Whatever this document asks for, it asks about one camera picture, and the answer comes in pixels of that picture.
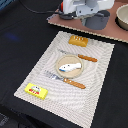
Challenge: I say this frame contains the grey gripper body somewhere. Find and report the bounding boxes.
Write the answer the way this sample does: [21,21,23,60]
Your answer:
[76,6,98,19]

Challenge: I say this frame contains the orange toy bread loaf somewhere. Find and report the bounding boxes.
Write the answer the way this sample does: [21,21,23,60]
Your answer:
[69,35,88,47]

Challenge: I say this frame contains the white toy fish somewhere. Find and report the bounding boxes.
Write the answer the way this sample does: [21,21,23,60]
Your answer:
[59,63,82,72]

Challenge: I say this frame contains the yellow butter box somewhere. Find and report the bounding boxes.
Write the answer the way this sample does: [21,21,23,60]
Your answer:
[24,83,48,99]

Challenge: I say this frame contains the grey cooking pot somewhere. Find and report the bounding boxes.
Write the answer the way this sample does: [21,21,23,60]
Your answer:
[81,10,110,30]

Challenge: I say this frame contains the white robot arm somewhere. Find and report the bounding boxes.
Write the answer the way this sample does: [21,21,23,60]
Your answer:
[59,0,115,19]

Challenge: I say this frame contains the cream bowl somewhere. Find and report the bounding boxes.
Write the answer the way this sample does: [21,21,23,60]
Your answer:
[116,4,128,30]

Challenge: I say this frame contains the round wooden plate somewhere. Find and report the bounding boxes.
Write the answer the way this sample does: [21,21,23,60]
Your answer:
[56,55,84,78]

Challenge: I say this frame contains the woven beige placemat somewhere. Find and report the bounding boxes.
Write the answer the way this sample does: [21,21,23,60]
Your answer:
[14,31,114,128]

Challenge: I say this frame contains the grey saucepan with handle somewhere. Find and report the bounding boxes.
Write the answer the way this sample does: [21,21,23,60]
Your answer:
[53,10,76,20]

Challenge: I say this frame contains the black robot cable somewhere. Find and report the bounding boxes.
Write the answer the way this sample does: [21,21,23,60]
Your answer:
[18,0,63,15]

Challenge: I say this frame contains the knife with wooden handle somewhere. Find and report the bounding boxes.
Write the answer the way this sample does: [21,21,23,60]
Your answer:
[58,49,98,62]

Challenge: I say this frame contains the fork with wooden handle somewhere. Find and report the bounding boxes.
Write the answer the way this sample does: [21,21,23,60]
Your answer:
[44,71,86,89]

